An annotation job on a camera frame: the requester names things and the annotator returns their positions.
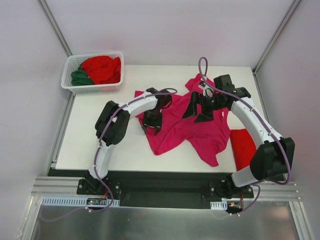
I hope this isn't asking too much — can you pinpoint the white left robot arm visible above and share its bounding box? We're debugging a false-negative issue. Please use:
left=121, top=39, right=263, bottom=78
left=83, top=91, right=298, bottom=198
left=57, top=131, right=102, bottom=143
left=88, top=87, right=178, bottom=195

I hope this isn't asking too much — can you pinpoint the white perforated plastic basket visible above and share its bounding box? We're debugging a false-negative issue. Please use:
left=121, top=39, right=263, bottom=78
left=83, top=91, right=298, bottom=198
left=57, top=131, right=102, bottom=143
left=60, top=51, right=125, bottom=94

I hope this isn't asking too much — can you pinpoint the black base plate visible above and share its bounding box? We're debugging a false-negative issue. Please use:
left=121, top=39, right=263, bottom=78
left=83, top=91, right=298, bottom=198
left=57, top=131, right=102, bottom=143
left=48, top=169, right=254, bottom=210

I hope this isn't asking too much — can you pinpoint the pink t shirt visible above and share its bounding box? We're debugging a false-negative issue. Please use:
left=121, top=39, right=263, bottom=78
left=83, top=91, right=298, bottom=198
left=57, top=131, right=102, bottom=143
left=146, top=74, right=231, bottom=167

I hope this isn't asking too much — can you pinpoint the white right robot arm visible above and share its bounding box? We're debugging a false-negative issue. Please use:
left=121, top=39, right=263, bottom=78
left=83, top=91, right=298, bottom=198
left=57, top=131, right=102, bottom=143
left=182, top=74, right=295, bottom=198

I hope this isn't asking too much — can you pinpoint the folded red t shirt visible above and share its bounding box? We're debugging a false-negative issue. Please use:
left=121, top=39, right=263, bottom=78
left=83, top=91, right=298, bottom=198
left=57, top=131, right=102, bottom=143
left=230, top=129, right=257, bottom=171

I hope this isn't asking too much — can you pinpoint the red t shirt in basket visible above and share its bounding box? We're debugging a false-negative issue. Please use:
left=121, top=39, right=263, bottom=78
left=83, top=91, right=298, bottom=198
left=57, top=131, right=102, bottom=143
left=80, top=55, right=122, bottom=85

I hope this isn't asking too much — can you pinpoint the aluminium frame post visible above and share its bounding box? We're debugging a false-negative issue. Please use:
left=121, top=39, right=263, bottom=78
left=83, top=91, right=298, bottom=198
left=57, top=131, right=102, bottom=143
left=36, top=0, right=73, bottom=64
left=252, top=0, right=303, bottom=76

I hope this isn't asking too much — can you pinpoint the left aluminium frame post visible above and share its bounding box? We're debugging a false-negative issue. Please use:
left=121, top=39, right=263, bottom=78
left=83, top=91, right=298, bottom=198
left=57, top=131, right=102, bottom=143
left=36, top=0, right=73, bottom=64

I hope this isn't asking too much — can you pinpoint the green t shirt in basket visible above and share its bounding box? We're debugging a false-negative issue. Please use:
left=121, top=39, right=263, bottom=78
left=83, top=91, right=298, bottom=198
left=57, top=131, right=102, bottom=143
left=71, top=70, right=94, bottom=87

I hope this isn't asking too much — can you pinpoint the right aluminium frame post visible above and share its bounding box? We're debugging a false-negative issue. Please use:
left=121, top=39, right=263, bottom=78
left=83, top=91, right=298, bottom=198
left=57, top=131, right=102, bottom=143
left=252, top=0, right=303, bottom=76

